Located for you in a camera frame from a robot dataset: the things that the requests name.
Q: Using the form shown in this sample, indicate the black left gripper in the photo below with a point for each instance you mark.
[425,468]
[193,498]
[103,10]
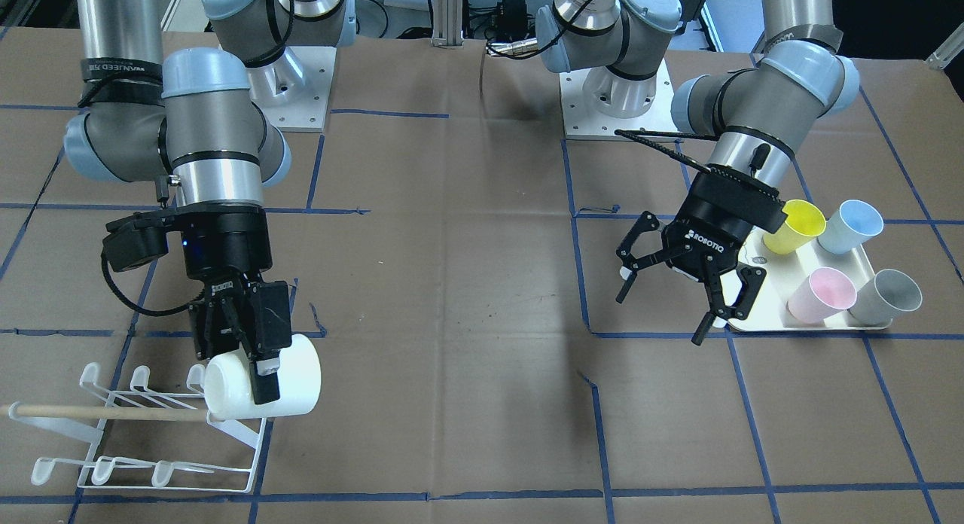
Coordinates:
[714,221]

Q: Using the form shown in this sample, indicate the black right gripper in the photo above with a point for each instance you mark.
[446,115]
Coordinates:
[226,247]

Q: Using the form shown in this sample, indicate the white plastic cup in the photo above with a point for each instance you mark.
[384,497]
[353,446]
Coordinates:
[229,393]

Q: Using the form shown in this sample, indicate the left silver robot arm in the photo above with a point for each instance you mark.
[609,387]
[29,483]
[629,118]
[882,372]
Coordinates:
[757,118]

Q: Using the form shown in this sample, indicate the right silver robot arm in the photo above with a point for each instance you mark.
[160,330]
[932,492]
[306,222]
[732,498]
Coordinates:
[192,123]

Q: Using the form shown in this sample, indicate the yellow plastic cup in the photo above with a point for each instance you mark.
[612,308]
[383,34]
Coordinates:
[803,223]

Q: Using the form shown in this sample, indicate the pink plastic cup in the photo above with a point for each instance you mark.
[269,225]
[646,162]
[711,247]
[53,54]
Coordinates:
[824,292]

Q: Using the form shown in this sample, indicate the grey plastic cup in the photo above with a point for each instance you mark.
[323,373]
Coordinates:
[889,294]

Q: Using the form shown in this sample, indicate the cream bunny tray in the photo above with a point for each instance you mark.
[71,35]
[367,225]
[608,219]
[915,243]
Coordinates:
[784,273]

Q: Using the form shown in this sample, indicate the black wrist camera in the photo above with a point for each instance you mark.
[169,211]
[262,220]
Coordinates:
[138,239]

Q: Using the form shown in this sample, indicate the white wire cup rack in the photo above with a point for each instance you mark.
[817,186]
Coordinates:
[140,438]

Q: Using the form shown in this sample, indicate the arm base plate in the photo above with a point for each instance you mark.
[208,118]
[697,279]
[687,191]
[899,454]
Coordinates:
[305,87]
[595,103]

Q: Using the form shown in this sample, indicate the aluminium frame post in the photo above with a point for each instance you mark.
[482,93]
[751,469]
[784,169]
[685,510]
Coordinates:
[448,22]

